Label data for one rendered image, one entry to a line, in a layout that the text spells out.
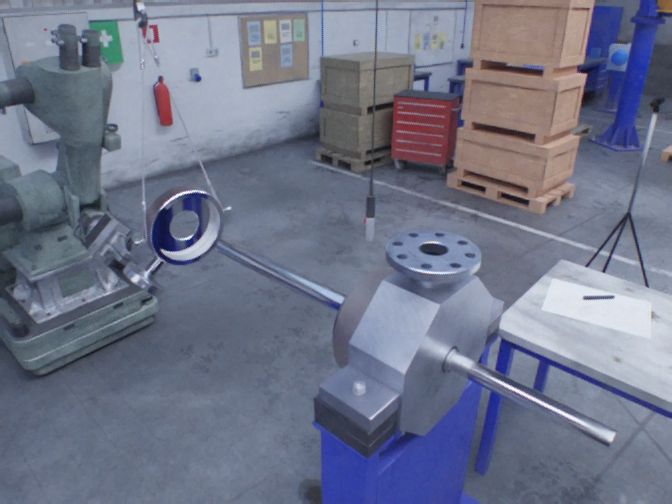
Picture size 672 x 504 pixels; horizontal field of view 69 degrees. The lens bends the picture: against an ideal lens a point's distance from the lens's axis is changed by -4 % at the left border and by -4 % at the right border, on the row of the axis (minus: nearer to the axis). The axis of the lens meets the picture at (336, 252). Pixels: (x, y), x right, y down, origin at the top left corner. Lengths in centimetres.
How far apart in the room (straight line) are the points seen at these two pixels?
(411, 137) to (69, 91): 455
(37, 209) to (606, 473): 327
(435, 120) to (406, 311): 502
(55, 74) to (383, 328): 184
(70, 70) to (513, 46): 423
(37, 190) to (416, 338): 241
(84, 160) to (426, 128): 439
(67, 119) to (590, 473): 302
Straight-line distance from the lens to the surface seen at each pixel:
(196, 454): 277
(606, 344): 217
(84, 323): 343
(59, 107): 267
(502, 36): 567
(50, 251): 342
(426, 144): 634
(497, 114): 572
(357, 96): 632
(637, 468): 300
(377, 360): 136
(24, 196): 317
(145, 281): 234
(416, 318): 134
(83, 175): 285
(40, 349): 340
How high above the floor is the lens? 204
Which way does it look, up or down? 27 degrees down
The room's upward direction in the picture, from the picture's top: straight up
